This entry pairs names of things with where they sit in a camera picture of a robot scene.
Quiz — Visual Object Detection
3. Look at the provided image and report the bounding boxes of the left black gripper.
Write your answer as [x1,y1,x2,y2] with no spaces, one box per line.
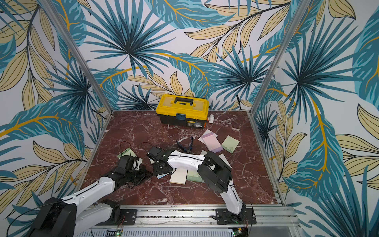
[126,165,155,186]

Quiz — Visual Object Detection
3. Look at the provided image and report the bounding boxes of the blue topped cream memo pad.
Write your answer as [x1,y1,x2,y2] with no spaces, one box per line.
[157,174,167,179]

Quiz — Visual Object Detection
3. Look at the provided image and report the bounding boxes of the yellow topped cream memo pad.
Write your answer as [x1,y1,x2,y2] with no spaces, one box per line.
[170,168,188,185]

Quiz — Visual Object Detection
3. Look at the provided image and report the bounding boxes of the large green memo pad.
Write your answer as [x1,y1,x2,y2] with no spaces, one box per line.
[186,170,203,183]

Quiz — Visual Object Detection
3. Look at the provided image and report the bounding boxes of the pink memo pad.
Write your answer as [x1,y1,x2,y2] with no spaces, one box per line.
[203,136,223,153]

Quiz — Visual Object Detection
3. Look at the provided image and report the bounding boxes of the torn white grid page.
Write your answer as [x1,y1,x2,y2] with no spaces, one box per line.
[219,154,232,168]

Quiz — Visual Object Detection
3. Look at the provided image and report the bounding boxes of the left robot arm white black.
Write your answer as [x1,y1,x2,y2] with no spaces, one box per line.
[27,156,153,237]

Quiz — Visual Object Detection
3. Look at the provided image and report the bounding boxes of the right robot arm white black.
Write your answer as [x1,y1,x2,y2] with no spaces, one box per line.
[147,147,246,219]

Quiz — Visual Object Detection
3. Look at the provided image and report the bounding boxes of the small green memo pad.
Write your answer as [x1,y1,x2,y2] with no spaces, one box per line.
[117,148,143,166]

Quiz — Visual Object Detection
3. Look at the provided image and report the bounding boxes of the yellow black toolbox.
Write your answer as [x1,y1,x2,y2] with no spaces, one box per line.
[156,94,209,129]

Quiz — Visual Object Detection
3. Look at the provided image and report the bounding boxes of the small white bottle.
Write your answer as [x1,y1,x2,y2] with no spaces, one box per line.
[208,114,214,124]

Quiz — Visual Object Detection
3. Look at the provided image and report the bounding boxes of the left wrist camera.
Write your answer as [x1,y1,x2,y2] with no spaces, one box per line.
[132,157,143,170]

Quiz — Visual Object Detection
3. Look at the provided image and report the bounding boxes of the blue handled pliers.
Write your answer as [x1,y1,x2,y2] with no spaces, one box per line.
[176,135,194,153]

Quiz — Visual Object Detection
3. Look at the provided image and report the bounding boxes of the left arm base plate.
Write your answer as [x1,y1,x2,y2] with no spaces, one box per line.
[97,209,137,226]

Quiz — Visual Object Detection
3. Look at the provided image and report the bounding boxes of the aluminium front rail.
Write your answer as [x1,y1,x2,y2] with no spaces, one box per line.
[44,205,306,237]

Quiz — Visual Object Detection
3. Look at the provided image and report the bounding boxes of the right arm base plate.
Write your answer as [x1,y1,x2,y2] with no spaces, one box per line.
[215,208,257,225]

